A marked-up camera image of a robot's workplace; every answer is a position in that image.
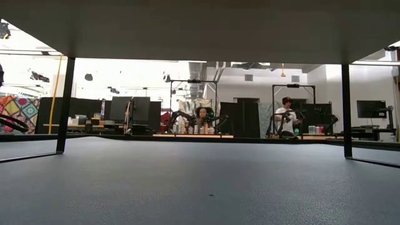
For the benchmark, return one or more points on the light wooden board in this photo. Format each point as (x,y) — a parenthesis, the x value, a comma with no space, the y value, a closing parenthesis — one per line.
(200,31)

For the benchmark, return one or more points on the black background robot arm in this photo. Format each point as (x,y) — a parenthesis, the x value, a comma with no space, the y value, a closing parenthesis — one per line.
(281,123)
(179,115)

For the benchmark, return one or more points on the black desk monitor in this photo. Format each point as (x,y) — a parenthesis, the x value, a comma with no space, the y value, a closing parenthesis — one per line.
(120,107)
(142,109)

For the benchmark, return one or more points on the person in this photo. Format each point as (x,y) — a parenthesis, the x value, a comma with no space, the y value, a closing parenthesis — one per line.
(285,115)
(202,114)

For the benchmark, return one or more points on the blue table mat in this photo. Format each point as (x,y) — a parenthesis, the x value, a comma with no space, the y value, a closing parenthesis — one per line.
(200,187)

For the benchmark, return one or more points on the black wall monitor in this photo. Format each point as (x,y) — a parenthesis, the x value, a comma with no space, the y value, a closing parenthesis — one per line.
(371,108)

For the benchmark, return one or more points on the black camera frame rig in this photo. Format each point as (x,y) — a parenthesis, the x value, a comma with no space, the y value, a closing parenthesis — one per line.
(293,85)
(193,81)

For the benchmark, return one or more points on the colourful patchwork quilt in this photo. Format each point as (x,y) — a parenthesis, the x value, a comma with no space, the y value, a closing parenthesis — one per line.
(18,107)

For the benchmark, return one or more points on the black ceiling lamp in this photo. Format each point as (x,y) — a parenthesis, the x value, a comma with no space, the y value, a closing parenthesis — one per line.
(4,30)

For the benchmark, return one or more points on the background wooden table top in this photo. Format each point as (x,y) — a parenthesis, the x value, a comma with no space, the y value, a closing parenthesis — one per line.
(193,136)

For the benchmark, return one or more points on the silver ventilation duct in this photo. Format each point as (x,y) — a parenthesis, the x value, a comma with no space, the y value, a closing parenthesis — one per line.
(197,70)

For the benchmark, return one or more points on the black metal table frame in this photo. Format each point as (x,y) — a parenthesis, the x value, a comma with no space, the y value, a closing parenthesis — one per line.
(250,141)

